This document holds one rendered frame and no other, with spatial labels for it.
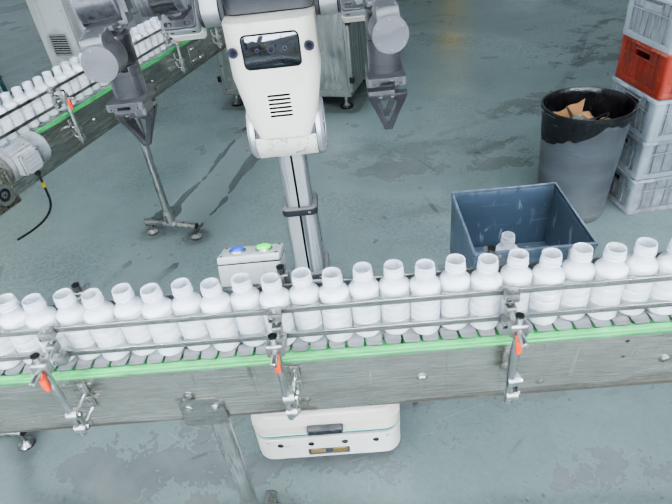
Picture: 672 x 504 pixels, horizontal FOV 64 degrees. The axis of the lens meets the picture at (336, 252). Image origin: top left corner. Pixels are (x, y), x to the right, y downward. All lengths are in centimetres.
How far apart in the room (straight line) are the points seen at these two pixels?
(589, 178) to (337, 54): 235
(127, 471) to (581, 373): 170
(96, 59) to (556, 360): 102
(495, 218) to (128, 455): 164
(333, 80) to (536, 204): 318
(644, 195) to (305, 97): 237
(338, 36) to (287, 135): 311
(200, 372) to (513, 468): 131
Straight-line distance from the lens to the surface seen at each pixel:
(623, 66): 340
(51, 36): 707
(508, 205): 174
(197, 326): 113
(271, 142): 153
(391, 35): 89
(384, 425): 197
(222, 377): 119
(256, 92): 147
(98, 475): 240
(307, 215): 168
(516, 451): 219
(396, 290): 105
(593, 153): 305
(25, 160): 233
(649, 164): 334
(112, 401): 131
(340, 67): 466
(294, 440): 203
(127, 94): 105
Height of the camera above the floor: 181
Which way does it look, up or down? 37 degrees down
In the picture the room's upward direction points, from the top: 7 degrees counter-clockwise
